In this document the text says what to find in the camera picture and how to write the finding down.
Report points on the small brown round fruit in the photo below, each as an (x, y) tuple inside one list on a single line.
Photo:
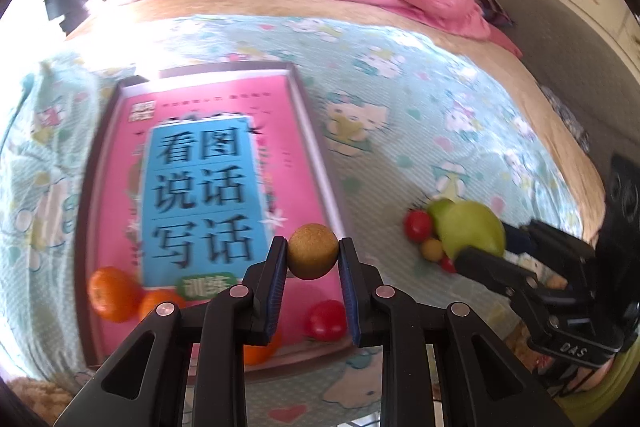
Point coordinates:
[(312, 252), (431, 249)]

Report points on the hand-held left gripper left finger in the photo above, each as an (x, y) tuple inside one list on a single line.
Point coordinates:
[(275, 292)]

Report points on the orange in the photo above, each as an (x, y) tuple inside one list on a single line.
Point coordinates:
[(260, 352), (112, 294), (150, 304)]

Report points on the dark patterned cloth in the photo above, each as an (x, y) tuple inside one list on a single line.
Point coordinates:
[(565, 112)]

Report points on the cartoon cat print bedsheet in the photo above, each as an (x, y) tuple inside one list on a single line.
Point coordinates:
[(400, 107)]

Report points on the grey cardboard box tray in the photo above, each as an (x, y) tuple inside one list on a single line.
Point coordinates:
[(86, 207)]

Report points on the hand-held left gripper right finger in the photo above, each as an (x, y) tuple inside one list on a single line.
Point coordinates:
[(350, 292)]

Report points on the grey foam mat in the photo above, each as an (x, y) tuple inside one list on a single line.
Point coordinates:
[(575, 32)]

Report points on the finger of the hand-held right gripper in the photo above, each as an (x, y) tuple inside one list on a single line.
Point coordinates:
[(495, 272), (560, 252)]

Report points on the red tomato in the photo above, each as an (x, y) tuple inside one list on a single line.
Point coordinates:
[(448, 265), (325, 319), (417, 224)]

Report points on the pile of dark clothes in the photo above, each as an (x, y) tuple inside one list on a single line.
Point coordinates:
[(65, 9)]

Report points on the pink book with blue panel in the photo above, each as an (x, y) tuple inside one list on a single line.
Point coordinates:
[(200, 187)]

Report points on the green apple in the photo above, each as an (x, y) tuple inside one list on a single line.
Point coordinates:
[(475, 227), (439, 212)]

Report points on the brown fuzzy plush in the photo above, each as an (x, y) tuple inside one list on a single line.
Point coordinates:
[(35, 399)]

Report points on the purple striped cloth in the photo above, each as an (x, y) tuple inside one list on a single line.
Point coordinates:
[(492, 9)]

